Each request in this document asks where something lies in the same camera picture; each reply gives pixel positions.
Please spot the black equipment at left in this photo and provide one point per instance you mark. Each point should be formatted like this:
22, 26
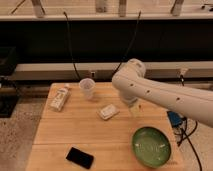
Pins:
8, 64

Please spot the black smartphone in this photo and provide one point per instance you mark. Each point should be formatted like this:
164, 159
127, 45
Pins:
79, 157

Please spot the yellow tool on arm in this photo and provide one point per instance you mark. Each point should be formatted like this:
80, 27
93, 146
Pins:
136, 110

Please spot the clear plastic cup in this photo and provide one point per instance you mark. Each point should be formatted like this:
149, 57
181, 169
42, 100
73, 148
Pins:
86, 86

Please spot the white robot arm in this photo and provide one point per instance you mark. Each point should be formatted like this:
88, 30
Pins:
193, 103

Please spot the white soap bar box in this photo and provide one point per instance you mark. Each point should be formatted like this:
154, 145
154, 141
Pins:
108, 111

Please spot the blue connector box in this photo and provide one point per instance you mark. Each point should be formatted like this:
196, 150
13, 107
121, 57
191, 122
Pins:
174, 119

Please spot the green ceramic bowl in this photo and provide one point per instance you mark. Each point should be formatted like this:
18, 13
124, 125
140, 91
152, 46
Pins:
151, 147

